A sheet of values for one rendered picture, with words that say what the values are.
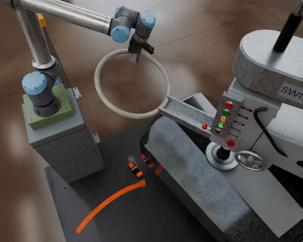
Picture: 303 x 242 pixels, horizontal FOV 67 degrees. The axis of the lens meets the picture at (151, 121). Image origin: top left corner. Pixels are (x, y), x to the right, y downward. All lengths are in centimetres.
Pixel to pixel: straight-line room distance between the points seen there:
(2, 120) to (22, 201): 111
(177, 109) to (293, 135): 65
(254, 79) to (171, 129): 94
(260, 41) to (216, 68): 247
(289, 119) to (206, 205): 79
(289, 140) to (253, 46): 43
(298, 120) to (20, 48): 385
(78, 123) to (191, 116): 83
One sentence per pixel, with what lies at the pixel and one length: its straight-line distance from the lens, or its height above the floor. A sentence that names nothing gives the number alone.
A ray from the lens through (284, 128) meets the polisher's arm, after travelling 112.
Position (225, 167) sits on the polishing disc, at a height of 90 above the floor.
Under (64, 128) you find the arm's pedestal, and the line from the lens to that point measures 177.
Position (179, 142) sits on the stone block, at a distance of 167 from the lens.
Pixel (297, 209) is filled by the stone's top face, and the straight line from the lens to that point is 165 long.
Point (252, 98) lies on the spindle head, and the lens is 96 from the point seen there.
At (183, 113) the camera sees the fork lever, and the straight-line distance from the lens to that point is 142.
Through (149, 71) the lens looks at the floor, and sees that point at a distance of 326.
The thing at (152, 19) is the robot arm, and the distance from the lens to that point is 136.
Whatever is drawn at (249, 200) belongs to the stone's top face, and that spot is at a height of 84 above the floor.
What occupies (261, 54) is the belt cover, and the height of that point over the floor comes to 171.
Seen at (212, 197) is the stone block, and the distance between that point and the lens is 160.
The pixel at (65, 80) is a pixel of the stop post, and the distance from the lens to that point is 293.
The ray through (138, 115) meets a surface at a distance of 133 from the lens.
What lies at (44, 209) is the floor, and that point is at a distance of 253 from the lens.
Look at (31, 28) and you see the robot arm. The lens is 157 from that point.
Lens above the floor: 223
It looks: 55 degrees down
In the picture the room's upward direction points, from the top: 2 degrees counter-clockwise
